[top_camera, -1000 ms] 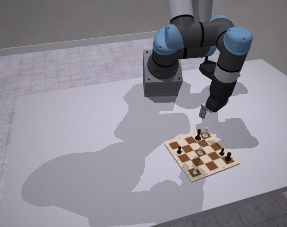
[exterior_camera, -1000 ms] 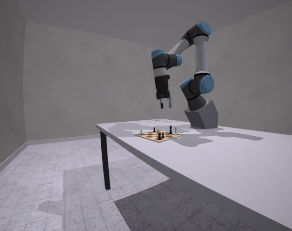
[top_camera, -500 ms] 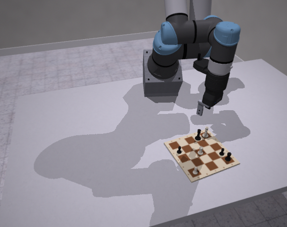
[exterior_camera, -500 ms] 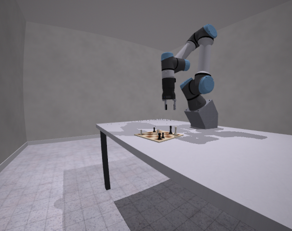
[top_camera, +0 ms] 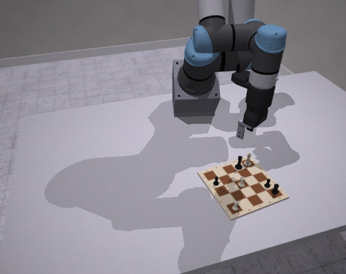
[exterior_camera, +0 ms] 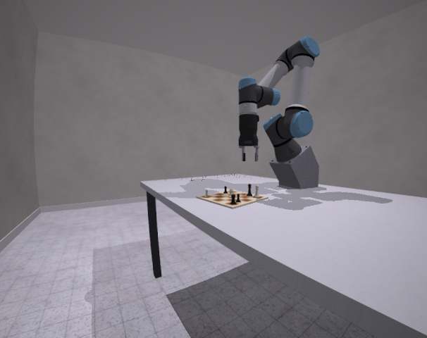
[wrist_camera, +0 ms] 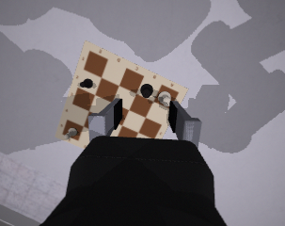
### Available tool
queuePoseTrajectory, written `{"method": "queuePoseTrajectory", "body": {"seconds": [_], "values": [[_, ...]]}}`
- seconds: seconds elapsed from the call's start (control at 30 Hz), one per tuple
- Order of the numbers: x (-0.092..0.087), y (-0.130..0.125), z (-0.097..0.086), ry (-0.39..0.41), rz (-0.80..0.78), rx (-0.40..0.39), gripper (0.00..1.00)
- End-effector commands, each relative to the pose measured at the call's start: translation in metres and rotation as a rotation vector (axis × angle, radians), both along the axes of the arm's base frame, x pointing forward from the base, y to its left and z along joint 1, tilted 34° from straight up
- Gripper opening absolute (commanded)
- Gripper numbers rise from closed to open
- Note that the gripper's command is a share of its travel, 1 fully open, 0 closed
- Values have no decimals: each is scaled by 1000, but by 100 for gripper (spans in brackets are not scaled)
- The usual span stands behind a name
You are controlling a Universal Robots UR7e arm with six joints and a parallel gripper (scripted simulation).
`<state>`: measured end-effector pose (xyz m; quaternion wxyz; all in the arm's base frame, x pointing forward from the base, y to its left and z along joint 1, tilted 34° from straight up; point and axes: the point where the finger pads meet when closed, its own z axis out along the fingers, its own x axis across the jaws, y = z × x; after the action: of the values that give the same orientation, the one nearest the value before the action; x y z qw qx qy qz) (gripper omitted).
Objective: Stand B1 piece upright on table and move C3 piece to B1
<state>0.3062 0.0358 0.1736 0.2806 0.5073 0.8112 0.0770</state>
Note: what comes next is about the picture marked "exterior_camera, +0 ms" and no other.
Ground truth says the brown and cream chessboard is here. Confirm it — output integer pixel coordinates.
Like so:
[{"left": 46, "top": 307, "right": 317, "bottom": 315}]
[{"left": 196, "top": 190, "right": 268, "bottom": 209}]

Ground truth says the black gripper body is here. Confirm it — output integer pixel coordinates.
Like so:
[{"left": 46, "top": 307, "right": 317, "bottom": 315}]
[{"left": 239, "top": 103, "right": 259, "bottom": 146}]

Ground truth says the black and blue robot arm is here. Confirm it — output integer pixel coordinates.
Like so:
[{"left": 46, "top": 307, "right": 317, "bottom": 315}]
[{"left": 238, "top": 37, "right": 320, "bottom": 162}]

